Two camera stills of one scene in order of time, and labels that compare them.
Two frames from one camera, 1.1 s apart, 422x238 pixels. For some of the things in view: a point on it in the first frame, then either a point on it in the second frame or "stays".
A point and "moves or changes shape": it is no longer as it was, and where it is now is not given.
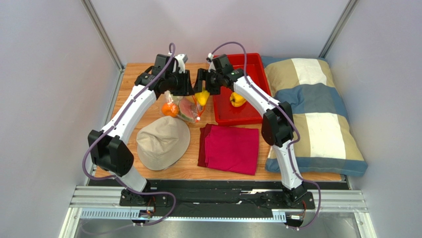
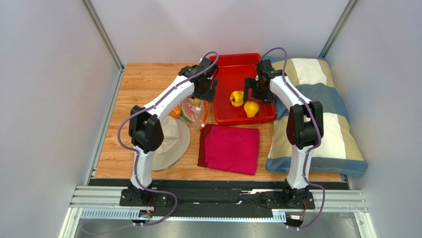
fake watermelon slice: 187,109 stays
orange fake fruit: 170,109 stays
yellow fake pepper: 237,100 stays
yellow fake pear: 202,96 moves or changes shape
